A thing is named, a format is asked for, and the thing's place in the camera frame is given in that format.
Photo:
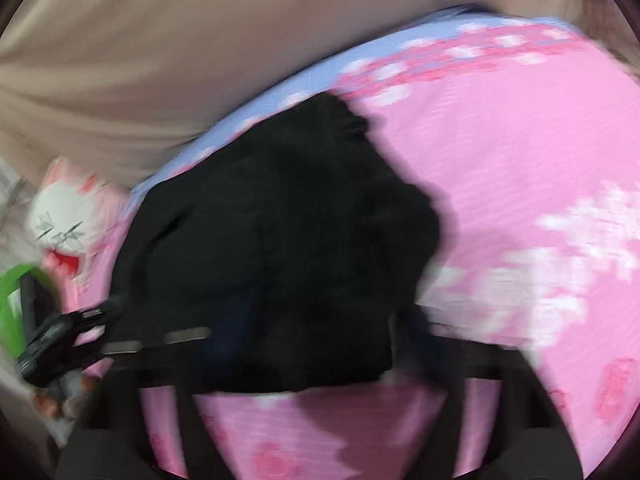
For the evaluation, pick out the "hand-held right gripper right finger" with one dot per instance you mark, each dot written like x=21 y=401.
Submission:
x=500 y=370

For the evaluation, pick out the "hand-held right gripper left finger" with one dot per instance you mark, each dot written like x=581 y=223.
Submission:
x=165 y=370

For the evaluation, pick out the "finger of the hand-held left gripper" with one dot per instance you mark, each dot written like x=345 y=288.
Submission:
x=80 y=321
x=65 y=355

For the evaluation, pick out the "black pants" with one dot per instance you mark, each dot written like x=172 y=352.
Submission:
x=280 y=240

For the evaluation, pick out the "pink cartoon rabbit pillow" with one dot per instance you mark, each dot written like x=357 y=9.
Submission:
x=62 y=225

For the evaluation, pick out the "pink floral bed sheet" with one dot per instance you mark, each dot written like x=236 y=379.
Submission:
x=525 y=160

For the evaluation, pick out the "beige cloth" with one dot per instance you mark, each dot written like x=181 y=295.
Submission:
x=150 y=50

